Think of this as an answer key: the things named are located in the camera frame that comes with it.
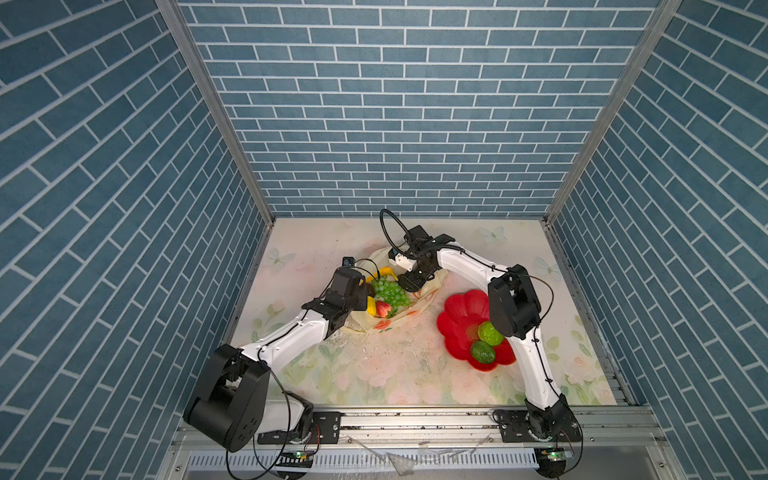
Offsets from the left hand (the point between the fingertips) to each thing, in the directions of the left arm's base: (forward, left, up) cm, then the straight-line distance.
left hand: (365, 290), depth 89 cm
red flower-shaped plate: (-7, -29, -9) cm, 31 cm away
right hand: (+8, -15, -6) cm, 18 cm away
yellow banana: (+10, -5, -4) cm, 12 cm away
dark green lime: (-18, -33, -3) cm, 38 cm away
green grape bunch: (+2, -6, -4) cm, 8 cm away
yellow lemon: (-3, -2, -5) cm, 6 cm away
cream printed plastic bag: (-10, +1, -1) cm, 10 cm away
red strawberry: (-3, -5, -5) cm, 8 cm away
